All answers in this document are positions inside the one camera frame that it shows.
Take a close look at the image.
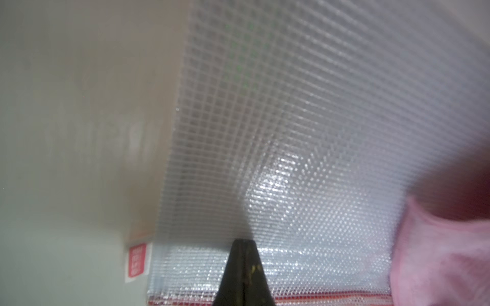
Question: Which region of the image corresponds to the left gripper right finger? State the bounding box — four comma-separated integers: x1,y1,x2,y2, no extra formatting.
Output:
244,240,275,306

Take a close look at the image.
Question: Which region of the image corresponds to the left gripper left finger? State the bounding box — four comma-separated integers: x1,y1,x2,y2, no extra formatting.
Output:
213,239,245,306

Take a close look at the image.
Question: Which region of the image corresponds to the pink wiping cloth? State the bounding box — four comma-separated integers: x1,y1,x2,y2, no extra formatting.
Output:
389,197,489,305

